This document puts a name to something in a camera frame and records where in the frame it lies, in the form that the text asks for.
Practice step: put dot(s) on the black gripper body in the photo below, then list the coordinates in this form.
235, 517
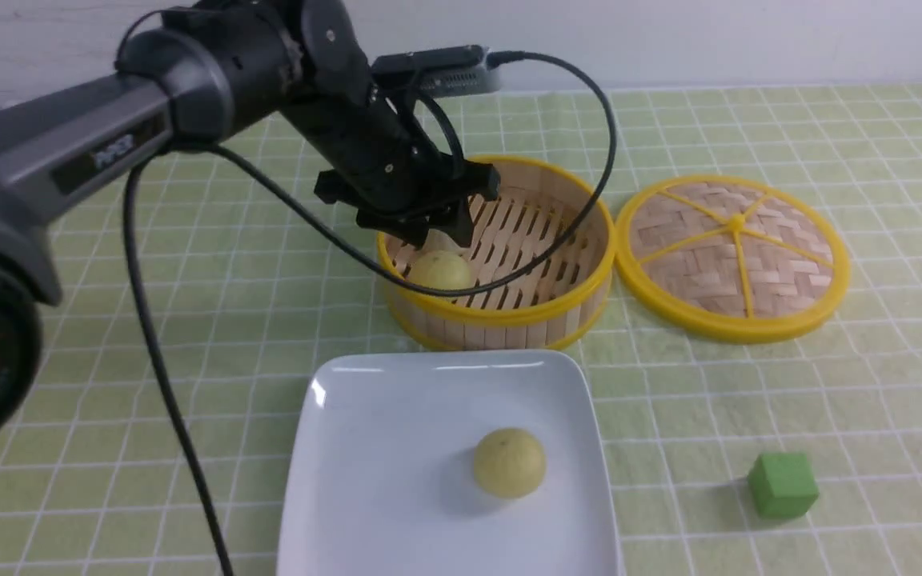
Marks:
381, 162

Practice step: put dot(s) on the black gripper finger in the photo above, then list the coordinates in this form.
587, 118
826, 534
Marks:
411, 233

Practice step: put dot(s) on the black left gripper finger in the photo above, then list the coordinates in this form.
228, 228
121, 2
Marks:
456, 223

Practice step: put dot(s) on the yellow steamed bun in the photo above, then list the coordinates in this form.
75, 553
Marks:
441, 270
509, 463

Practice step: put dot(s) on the white steamed bun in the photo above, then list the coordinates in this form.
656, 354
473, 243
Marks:
437, 240

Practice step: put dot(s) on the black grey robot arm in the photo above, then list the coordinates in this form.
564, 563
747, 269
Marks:
207, 73

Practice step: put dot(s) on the white square plate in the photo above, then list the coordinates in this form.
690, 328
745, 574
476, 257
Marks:
381, 482

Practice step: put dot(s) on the bamboo steamer basket yellow rim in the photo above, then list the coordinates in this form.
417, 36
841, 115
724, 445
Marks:
547, 309

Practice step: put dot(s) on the woven bamboo steamer lid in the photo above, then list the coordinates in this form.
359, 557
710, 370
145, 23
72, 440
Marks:
731, 259

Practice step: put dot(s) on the green checkered tablecloth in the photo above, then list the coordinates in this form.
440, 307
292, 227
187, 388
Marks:
249, 301

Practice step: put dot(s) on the green cube block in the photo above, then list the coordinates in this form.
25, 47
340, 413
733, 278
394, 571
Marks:
782, 485

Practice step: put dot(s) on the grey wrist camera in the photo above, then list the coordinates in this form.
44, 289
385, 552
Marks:
440, 73

